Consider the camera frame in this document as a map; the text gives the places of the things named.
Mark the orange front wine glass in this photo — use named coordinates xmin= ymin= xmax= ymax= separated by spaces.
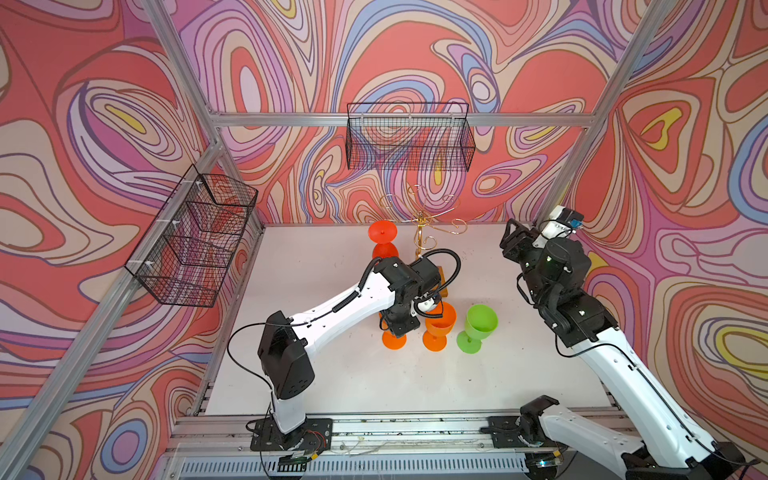
xmin=381 ymin=327 xmax=407 ymax=350

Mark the orange wine glass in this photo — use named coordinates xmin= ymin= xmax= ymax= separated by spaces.
xmin=422 ymin=301 xmax=457 ymax=352
xmin=381 ymin=327 xmax=407 ymax=350

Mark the green wine glass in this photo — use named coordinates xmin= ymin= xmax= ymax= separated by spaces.
xmin=456 ymin=304 xmax=499 ymax=354

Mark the red wine glass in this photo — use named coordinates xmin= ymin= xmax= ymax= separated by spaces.
xmin=368 ymin=220 xmax=399 ymax=258

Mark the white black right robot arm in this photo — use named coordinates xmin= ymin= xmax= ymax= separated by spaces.
xmin=499 ymin=220 xmax=757 ymax=479

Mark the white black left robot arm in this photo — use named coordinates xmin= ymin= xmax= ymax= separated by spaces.
xmin=235 ymin=248 xmax=462 ymax=435

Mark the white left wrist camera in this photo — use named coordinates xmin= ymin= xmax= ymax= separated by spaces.
xmin=414 ymin=298 xmax=440 ymax=315

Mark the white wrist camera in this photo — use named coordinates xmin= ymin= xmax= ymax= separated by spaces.
xmin=539 ymin=205 xmax=584 ymax=239
xmin=414 ymin=298 xmax=440 ymax=315

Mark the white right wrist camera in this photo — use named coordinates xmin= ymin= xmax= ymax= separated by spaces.
xmin=539 ymin=205 xmax=584 ymax=239

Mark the gold wire rack wooden base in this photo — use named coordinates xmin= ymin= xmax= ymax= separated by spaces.
xmin=377 ymin=182 xmax=469 ymax=298

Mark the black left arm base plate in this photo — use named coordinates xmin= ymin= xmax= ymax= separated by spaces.
xmin=245 ymin=417 xmax=333 ymax=453

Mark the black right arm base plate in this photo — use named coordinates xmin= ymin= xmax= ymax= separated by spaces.
xmin=479 ymin=416 xmax=557 ymax=449

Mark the black wire basket back wall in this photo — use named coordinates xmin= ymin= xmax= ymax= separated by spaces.
xmin=345 ymin=100 xmax=476 ymax=172

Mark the black wire basket wall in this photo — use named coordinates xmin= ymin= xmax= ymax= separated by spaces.
xmin=124 ymin=166 xmax=259 ymax=308
xmin=345 ymin=100 xmax=476 ymax=172

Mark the black wire basket left wall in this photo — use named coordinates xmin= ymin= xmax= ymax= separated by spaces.
xmin=124 ymin=166 xmax=259 ymax=308

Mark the aluminium front rail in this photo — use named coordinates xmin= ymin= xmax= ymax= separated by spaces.
xmin=161 ymin=410 xmax=661 ymax=480

